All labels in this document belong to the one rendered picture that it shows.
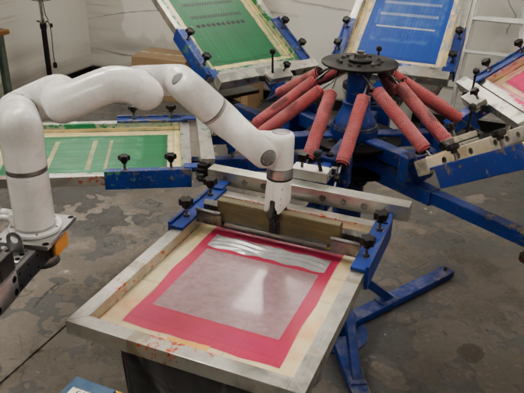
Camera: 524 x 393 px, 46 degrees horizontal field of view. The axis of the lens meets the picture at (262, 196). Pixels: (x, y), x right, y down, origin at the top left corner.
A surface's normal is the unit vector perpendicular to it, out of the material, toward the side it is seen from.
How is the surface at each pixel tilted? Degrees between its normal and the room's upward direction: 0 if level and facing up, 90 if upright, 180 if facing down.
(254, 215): 90
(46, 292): 0
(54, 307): 0
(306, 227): 90
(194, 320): 0
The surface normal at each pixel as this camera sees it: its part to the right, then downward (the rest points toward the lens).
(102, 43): -0.39, 0.40
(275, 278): 0.02, -0.90
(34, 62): 0.92, 0.18
